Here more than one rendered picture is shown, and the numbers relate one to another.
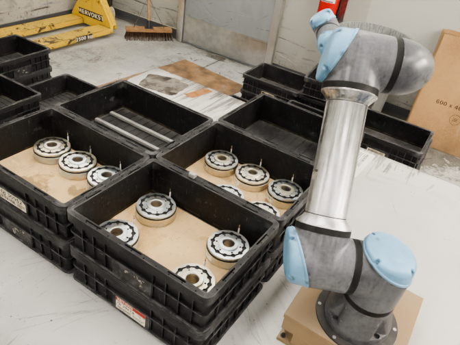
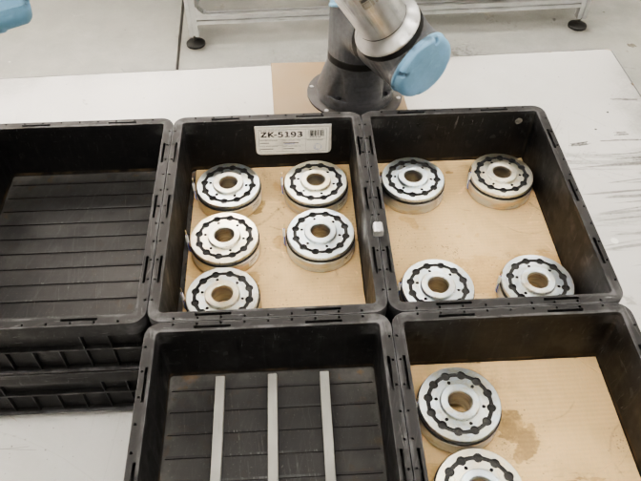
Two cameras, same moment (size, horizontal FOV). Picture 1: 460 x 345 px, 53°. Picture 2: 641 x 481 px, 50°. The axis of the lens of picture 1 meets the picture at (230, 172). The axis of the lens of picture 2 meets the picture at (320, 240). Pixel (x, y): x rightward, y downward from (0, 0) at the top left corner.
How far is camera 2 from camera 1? 1.48 m
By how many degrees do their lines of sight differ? 82
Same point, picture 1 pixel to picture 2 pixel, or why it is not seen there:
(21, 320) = not seen: outside the picture
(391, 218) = not seen: hidden behind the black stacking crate
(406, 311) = (303, 69)
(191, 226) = (409, 248)
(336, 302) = (380, 84)
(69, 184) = (521, 469)
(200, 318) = (527, 148)
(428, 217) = not seen: hidden behind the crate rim
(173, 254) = (475, 232)
